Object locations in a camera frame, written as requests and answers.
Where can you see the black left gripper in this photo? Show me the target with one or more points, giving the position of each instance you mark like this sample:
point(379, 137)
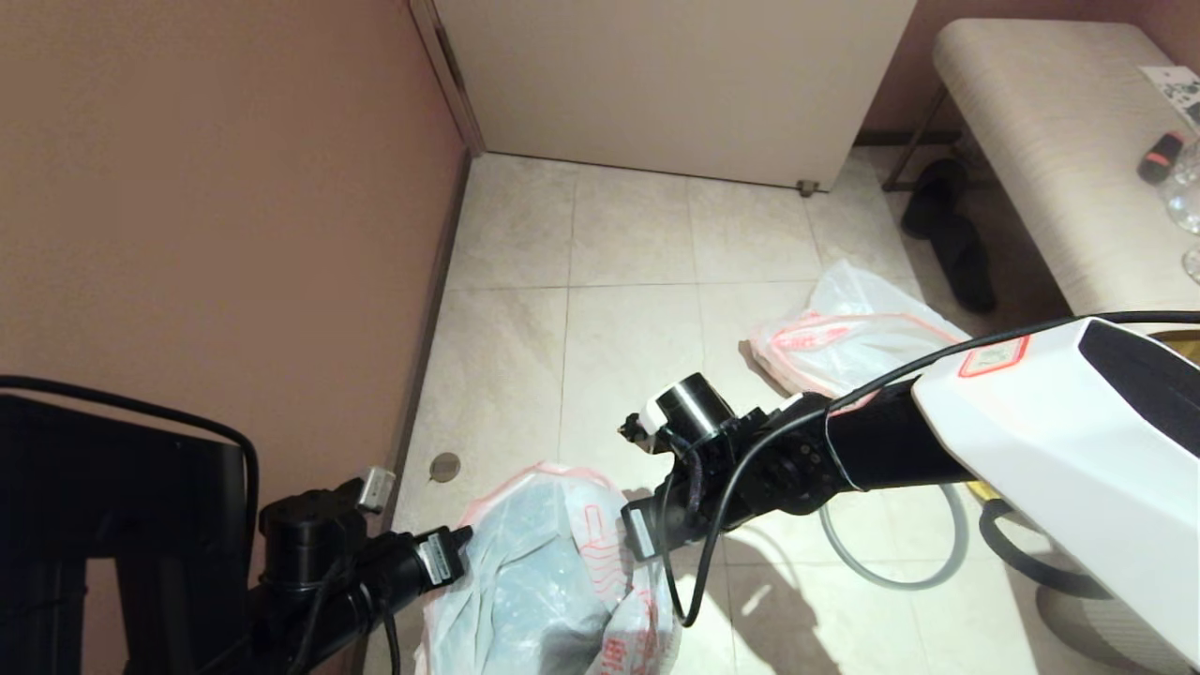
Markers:
point(394, 572)

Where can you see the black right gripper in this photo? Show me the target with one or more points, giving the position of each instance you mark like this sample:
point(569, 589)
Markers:
point(703, 516)

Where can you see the clear plastic bag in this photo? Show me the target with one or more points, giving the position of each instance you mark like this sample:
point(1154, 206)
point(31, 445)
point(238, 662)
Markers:
point(844, 337)

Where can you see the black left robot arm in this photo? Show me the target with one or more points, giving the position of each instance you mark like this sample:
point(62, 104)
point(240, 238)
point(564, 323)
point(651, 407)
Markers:
point(94, 469)

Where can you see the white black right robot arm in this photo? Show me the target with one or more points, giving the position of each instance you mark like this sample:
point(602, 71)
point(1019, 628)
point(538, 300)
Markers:
point(1031, 441)

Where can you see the yellow fabric bag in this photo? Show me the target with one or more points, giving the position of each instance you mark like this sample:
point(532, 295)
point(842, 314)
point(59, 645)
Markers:
point(1183, 347)

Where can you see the round grey floor plate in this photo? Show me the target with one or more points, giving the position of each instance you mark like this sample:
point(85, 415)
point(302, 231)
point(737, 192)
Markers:
point(444, 467)

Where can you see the black slipper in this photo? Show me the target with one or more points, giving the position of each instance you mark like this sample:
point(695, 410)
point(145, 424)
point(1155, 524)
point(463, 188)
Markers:
point(967, 267)
point(928, 199)

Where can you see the grey ribbed cushion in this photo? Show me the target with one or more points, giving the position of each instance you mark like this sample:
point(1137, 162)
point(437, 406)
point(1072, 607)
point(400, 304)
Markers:
point(1078, 623)

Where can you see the white door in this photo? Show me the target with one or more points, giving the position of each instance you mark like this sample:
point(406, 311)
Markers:
point(675, 84)

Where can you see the thin metal bench leg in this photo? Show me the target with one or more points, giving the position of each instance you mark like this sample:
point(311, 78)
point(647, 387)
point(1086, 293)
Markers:
point(914, 136)

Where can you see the beige wood grain bench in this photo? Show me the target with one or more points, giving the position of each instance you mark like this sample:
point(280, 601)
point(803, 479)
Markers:
point(1059, 159)

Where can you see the clear glass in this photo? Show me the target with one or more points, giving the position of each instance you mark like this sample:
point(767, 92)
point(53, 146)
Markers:
point(1193, 262)
point(1187, 192)

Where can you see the small black red object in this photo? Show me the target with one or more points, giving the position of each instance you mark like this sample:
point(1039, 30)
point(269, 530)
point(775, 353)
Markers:
point(1159, 157)

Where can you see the white blue printed card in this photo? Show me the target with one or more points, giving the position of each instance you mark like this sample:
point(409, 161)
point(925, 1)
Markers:
point(1179, 86)

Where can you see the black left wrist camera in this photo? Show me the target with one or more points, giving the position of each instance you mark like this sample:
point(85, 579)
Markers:
point(441, 558)

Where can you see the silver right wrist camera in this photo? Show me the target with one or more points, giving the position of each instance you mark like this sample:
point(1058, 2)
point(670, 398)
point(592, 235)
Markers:
point(640, 532)

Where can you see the white door frame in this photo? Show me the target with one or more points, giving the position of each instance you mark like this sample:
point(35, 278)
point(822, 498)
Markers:
point(445, 66)

